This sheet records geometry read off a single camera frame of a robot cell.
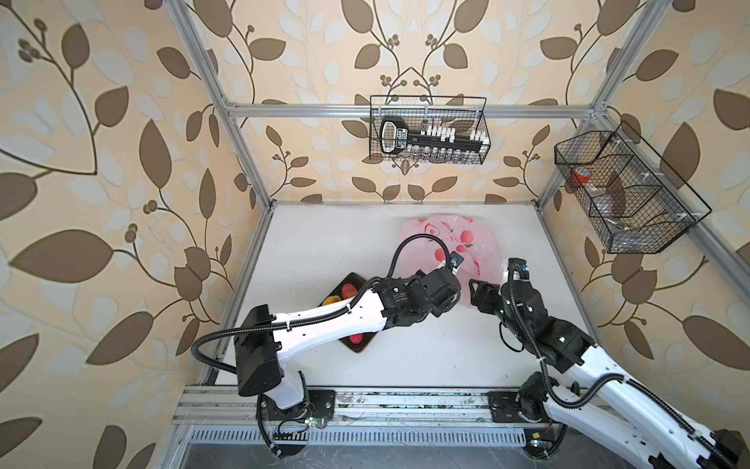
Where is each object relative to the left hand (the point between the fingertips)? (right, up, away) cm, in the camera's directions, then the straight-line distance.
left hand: (444, 283), depth 73 cm
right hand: (+10, -2, +3) cm, 11 cm away
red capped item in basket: (+45, +31, +15) cm, 57 cm away
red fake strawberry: (-23, -18, +10) cm, 31 cm away
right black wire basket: (+49, +21, +1) cm, 53 cm away
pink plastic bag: (+14, +9, +24) cm, 29 cm away
